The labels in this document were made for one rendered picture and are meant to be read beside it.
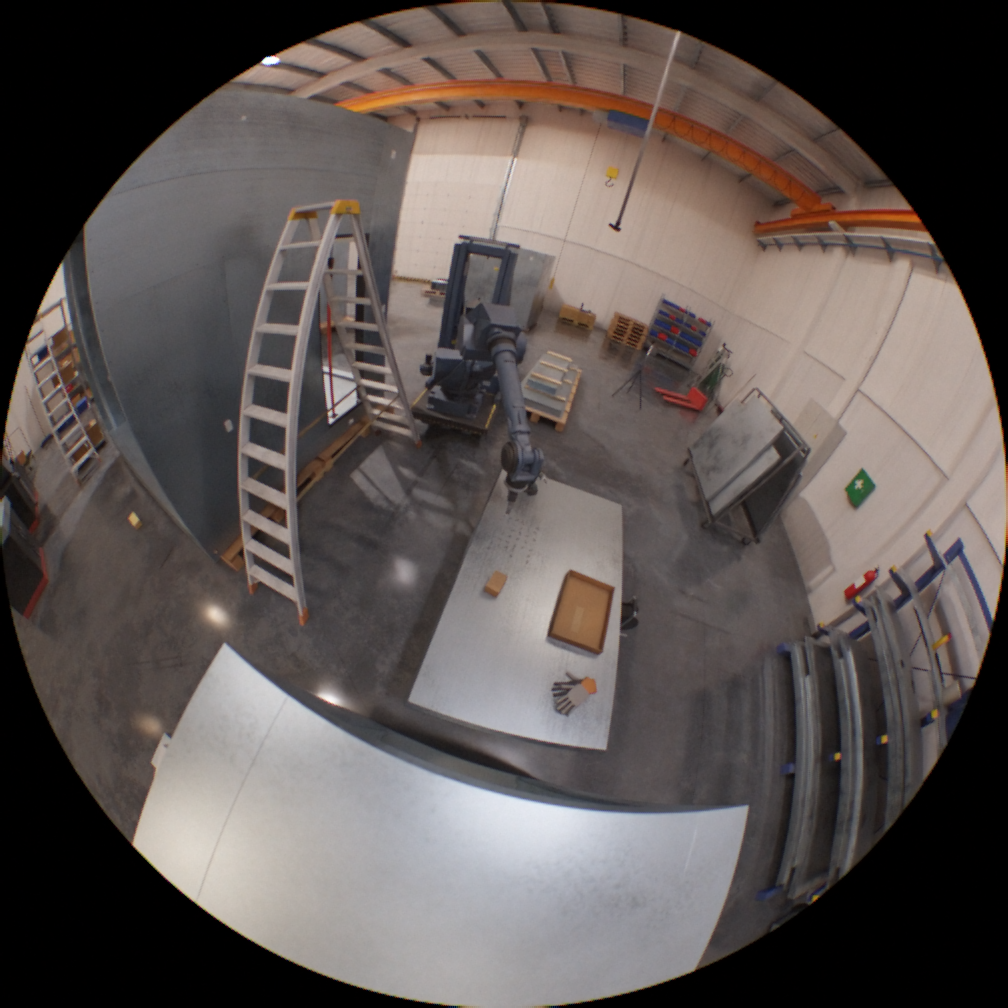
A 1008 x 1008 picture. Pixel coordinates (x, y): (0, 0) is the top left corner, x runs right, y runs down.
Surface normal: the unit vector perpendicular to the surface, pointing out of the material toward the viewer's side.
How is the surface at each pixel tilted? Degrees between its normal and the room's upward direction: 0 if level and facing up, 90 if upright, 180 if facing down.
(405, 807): 0
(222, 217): 90
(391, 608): 0
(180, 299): 90
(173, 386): 90
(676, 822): 0
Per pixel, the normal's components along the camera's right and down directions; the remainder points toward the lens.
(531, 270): -0.30, 0.65
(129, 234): 0.93, 0.36
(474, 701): 0.22, -0.66
